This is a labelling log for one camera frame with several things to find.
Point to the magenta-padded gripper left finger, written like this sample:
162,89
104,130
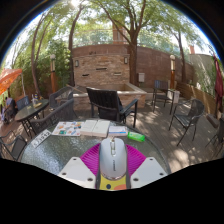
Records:
76,171

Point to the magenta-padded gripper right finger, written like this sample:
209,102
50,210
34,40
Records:
146,171

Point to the white computer mouse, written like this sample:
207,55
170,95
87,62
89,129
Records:
113,160

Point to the green packet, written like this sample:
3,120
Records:
136,136

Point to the open white book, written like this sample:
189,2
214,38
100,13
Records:
95,128

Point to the white printed label card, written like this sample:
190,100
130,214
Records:
40,138

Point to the small white closed book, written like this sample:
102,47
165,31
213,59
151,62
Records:
118,130

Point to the dark wicker armchair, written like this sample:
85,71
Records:
60,95
60,115

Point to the black metal mesh chair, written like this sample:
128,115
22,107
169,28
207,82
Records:
22,102
161,86
197,108
220,131
16,146

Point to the black slatted wooden chair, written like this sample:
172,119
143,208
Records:
101,100

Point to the dark round side table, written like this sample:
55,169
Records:
30,111

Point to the white box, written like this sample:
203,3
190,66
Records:
174,96

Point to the closed red patio umbrella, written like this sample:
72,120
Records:
219,86

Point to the tall forked tree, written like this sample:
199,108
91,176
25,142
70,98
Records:
133,60

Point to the orange patio umbrella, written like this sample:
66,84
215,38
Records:
9,78

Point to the grey wall utility box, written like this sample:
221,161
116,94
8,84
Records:
141,77

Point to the wooden lamp post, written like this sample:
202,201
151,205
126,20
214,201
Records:
53,75
172,73

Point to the black wall lantern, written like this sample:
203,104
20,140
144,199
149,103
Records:
77,63
125,60

